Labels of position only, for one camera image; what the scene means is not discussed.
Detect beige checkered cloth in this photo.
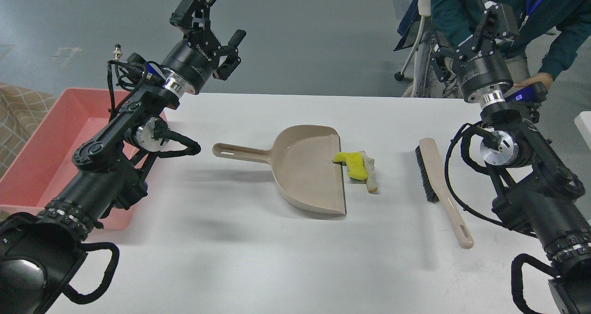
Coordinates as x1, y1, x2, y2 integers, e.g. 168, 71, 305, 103
0, 83, 57, 176

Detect pink plastic bin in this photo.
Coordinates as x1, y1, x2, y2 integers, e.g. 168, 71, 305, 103
0, 88, 110, 215

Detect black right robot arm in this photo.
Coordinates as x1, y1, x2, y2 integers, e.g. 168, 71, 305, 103
431, 0, 591, 314

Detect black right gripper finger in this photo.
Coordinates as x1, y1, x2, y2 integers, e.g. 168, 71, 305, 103
469, 0, 519, 56
430, 30, 455, 83

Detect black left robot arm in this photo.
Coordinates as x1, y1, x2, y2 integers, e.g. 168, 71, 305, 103
1, 0, 246, 314

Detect white office chair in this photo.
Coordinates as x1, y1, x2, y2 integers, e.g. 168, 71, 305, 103
395, 0, 459, 98

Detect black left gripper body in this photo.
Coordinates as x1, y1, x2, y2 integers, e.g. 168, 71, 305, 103
161, 29, 228, 95

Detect person's hand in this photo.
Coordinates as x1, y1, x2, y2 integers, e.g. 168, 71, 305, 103
513, 72, 555, 90

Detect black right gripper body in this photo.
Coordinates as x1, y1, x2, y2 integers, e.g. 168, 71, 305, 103
452, 40, 513, 103

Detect dark blue jacket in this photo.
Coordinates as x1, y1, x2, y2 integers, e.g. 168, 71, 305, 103
393, 0, 420, 52

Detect beige hand brush black bristles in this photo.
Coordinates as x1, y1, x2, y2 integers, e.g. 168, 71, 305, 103
415, 138, 474, 249

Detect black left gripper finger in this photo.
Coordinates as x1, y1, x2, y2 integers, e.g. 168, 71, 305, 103
213, 29, 246, 81
169, 0, 217, 36

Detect person in teal jacket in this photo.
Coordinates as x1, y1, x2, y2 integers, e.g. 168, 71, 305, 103
429, 0, 591, 97

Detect beige plastic dustpan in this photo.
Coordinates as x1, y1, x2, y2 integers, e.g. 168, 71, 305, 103
212, 125, 347, 217

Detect yellow sponge piece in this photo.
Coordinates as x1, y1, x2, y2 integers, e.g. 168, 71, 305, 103
332, 152, 368, 181

